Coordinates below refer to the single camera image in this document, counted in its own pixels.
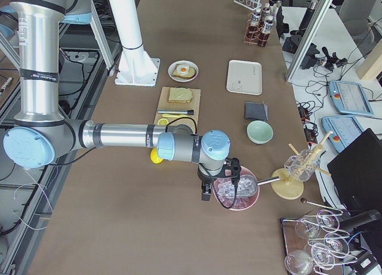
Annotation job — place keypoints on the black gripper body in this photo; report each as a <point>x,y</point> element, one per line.
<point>203,178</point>

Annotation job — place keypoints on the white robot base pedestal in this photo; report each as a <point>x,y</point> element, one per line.
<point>136,67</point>

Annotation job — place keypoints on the steel ice scoop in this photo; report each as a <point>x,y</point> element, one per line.
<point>247,187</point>

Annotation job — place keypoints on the clear glass pitcher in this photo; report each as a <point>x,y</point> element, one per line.
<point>302,166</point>

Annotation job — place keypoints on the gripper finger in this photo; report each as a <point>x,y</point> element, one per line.
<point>206,191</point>

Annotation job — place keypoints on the wine glass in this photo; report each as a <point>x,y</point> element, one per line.
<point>299,262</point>
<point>337,245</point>
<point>307,228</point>
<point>327,220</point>

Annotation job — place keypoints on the black laptop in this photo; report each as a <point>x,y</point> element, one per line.
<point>356,173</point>

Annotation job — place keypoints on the folded grey cloth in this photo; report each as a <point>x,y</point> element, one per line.
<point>256,111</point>

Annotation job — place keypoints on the steel muddler with black tip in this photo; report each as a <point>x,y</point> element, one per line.
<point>176,112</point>

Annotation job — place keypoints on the wooden cutting board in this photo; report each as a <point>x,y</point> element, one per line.
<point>163,104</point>

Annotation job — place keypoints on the wooden cup stand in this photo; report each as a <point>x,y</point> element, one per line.
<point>288,187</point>

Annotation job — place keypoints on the blue teach pendant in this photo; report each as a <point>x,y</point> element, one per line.
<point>345,128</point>
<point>349,98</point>

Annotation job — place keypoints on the pink bowl with ice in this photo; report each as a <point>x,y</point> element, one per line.
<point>240,203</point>

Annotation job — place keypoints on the cream rabbit tray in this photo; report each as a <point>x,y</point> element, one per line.
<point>244,77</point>

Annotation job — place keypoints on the white round plate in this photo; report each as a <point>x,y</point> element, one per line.
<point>172,67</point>

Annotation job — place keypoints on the half lemon slice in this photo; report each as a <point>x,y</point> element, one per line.
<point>163,122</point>

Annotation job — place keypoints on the whole yellow lemon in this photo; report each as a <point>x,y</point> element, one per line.
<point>154,157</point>

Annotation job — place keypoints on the tea bottle white cap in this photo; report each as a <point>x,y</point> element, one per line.
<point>255,19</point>

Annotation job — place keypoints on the copper wire bottle rack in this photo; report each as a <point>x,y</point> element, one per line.
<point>257,31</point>

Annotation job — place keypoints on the bread slice with egg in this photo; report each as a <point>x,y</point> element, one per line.
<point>183,71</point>

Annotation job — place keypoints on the yellow plastic knife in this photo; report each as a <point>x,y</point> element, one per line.
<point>175,116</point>

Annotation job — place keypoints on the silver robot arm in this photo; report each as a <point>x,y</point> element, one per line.
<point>41,134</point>

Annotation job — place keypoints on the aluminium frame post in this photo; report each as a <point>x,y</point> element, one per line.
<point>312,28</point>

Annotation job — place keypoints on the mint green bowl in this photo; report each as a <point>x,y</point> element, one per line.
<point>259,132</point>

